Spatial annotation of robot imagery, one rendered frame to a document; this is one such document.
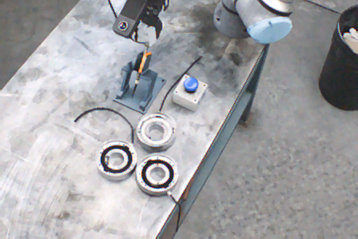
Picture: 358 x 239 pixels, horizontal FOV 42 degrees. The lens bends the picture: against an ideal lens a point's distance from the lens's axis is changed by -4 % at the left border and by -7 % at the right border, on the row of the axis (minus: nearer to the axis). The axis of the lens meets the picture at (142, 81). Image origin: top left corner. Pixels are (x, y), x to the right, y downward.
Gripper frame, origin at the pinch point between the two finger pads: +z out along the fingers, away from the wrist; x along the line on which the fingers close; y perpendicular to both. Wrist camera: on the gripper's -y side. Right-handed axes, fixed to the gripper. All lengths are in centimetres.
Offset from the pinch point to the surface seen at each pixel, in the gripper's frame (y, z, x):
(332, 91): 81, 88, -56
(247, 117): 54, 96, -24
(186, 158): -15.3, 18.1, -21.0
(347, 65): 79, 65, -56
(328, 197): 34, 98, -71
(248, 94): 50, 74, -22
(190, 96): -0.3, 13.6, -14.4
